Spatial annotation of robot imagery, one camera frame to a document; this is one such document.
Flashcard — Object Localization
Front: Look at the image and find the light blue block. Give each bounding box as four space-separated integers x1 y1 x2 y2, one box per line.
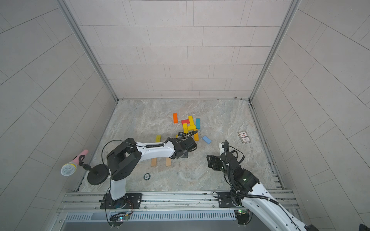
202 136 212 144

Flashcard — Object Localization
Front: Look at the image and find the tan wooden block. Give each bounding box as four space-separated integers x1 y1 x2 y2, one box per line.
151 158 157 167
166 158 172 167

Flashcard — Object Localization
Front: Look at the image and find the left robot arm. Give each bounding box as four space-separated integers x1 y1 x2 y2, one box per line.
107 135 197 201

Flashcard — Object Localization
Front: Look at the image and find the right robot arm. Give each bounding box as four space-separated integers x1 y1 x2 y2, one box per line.
206 146 317 231

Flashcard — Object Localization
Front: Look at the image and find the yellow block short vertical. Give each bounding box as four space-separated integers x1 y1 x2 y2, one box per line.
182 123 189 134

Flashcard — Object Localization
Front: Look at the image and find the yellow block small horizontal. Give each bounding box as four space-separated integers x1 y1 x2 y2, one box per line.
187 125 196 131

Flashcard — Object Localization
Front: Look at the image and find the yellow block upper diagonal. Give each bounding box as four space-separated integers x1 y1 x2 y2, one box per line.
188 116 195 127

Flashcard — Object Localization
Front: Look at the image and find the red block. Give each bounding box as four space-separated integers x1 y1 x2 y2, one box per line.
181 119 190 124

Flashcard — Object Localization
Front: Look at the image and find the teal block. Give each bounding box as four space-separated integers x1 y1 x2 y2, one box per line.
196 118 200 130

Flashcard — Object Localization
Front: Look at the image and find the small printed card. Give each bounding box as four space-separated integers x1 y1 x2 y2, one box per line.
238 131 251 144

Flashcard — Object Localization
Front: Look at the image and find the orange block top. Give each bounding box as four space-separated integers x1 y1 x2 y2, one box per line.
173 113 178 124

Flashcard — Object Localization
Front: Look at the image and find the right circuit board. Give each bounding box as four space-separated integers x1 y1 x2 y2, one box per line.
234 209 253 226

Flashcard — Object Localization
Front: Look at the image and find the circuit board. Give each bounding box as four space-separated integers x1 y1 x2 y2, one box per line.
234 209 253 226
108 212 131 227

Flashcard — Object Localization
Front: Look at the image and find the black round microphone stand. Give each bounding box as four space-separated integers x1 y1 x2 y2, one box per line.
79 156 109 185

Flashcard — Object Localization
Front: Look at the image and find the left circuit board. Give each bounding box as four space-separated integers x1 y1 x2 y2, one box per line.
108 212 131 227

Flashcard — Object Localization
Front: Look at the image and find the pink microphone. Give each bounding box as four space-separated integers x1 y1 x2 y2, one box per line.
60 150 89 177

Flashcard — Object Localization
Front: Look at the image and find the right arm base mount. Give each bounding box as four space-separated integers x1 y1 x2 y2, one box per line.
212 192 244 208

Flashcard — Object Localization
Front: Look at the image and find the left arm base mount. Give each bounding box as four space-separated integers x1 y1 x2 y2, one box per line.
99 193 143 210

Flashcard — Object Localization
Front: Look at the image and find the aluminium rail frame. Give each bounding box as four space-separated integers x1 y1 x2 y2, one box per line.
56 189 300 214

